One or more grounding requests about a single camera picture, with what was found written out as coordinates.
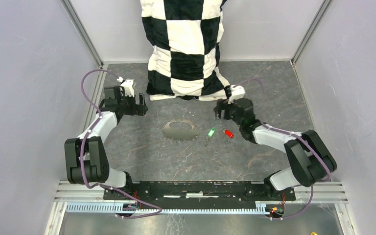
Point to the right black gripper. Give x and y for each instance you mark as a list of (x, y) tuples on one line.
[(222, 104)]

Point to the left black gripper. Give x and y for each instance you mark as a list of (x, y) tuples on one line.
[(140, 109)]

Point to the green tag key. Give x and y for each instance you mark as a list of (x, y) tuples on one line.
[(210, 133)]

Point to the large metal keyring plate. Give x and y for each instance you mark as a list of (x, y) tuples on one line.
[(179, 134)]

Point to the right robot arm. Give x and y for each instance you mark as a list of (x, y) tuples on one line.
[(309, 159)]

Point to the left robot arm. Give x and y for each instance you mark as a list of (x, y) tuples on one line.
[(86, 158)]

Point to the red tag key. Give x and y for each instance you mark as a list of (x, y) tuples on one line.
[(228, 133)]

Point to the black white checkered blanket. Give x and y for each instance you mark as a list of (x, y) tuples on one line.
[(185, 37)]

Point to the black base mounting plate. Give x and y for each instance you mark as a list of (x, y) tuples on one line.
[(206, 194)]

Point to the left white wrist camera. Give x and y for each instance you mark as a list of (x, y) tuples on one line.
[(127, 88)]

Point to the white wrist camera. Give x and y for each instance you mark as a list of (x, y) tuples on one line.
[(237, 92), (127, 88)]

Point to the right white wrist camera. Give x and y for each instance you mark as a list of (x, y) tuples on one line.
[(237, 92)]

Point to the grey slotted cable duct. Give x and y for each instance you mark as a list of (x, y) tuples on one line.
[(122, 208)]

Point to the aluminium frame rail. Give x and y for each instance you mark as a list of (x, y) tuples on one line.
[(323, 193)]

